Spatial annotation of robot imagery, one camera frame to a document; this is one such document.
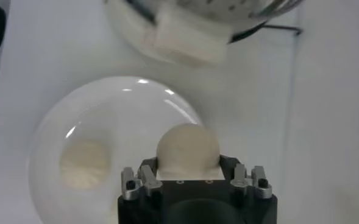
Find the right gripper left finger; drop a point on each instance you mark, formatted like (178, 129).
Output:
(147, 179)

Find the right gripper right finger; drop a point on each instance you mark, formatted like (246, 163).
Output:
(241, 178)

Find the white steamed baozi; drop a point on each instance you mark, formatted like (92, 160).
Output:
(84, 164)
(188, 149)

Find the round white plate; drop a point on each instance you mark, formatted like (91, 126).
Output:
(112, 109)

